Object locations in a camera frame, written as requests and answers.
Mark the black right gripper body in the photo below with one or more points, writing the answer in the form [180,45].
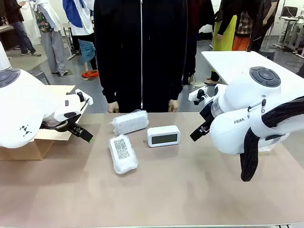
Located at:
[208,114]

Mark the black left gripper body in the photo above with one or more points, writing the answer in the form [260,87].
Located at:
[59,127]

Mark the white digital alarm clock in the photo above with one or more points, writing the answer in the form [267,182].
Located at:
[164,130]

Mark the plain bubble clock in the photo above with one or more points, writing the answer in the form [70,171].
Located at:
[130,122]

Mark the bubble clock with code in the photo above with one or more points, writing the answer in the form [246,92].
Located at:
[123,164]

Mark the black sleeved right forearm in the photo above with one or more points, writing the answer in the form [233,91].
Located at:
[109,95]

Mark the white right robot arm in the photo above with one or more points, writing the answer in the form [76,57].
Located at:
[237,107]

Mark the black sleeved left forearm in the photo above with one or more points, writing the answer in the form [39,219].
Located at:
[175,92]

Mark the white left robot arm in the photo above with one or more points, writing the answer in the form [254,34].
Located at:
[23,107]

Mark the person's left hand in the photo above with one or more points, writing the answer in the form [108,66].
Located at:
[173,105]

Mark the person's right hand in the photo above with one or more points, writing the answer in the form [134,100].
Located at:
[112,107]

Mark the brown cardboard box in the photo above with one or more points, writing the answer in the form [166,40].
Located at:
[23,152]

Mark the white table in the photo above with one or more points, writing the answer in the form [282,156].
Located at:
[232,64]

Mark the grey metal stool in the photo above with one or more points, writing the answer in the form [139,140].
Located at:
[39,74]

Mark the clear plastic container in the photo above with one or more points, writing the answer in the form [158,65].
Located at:
[267,148]

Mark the person in yellow apron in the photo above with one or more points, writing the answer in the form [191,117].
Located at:
[225,35]

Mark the person in black zip jacket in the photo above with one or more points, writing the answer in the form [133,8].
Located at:
[123,47]

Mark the person in plaid shirt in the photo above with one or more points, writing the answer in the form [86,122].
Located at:
[242,23]

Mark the dark brown counter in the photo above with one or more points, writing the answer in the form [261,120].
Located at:
[7,38]

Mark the person in jeans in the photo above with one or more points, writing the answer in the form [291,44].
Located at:
[20,31]

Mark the person in black coat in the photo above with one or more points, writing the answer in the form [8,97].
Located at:
[261,23]

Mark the grey height adjustable desk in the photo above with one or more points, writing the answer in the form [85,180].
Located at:
[288,26]

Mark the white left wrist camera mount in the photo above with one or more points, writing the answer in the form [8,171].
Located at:
[88,99]

